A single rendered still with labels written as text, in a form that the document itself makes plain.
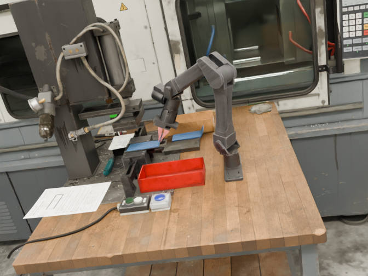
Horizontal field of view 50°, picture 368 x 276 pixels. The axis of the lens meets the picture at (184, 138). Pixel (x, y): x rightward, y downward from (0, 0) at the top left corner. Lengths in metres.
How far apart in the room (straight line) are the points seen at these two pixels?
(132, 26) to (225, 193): 1.16
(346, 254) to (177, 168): 1.28
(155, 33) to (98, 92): 0.70
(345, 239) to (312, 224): 1.38
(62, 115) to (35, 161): 1.04
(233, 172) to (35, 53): 0.88
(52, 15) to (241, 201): 0.96
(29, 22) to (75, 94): 0.31
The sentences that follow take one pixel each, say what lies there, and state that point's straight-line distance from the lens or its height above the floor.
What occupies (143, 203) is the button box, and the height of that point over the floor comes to 0.93.
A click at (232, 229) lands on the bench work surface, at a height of 0.90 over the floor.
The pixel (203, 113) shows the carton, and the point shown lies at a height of 0.96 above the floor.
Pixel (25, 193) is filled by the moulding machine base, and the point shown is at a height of 0.46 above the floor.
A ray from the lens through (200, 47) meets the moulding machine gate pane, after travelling 2.16.
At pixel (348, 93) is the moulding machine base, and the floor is 0.87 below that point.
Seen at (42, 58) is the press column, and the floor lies 1.44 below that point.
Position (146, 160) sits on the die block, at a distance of 1.66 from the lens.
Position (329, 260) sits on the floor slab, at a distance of 2.49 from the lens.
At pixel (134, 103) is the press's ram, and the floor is 1.18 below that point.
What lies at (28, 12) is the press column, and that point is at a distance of 1.64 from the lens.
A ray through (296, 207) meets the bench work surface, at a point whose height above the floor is 0.90.
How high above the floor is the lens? 1.67
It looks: 23 degrees down
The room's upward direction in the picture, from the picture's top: 12 degrees counter-clockwise
